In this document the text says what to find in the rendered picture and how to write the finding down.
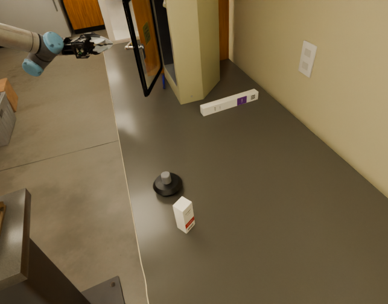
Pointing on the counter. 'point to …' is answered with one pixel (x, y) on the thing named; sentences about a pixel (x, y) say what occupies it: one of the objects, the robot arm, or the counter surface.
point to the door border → (137, 52)
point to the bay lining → (163, 32)
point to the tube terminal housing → (194, 47)
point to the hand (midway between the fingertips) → (110, 43)
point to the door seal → (138, 48)
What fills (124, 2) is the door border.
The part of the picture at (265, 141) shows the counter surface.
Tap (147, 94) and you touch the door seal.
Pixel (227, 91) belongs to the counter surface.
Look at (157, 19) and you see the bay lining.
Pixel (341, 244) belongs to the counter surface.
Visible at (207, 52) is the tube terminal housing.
